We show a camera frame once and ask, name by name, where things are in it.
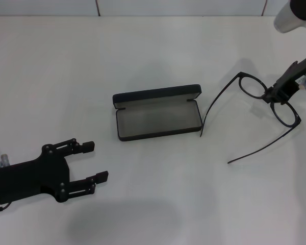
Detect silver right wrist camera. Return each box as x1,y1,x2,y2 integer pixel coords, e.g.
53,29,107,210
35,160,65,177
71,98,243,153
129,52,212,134
273,0,306,34

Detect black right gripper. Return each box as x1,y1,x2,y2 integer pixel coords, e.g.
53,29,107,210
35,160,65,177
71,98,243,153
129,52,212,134
261,57,306,105

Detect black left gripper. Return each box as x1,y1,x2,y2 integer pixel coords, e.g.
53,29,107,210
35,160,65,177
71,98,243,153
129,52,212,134
0,138,110,204

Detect black glasses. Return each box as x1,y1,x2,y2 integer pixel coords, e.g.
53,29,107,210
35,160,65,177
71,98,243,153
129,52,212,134
199,72,302,164

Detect black glasses case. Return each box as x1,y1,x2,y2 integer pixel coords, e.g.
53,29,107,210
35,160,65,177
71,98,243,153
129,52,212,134
112,84,203,142

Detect left wrist silver stub connector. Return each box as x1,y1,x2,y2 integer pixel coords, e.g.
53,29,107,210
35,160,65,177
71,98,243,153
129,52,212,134
0,153,10,168

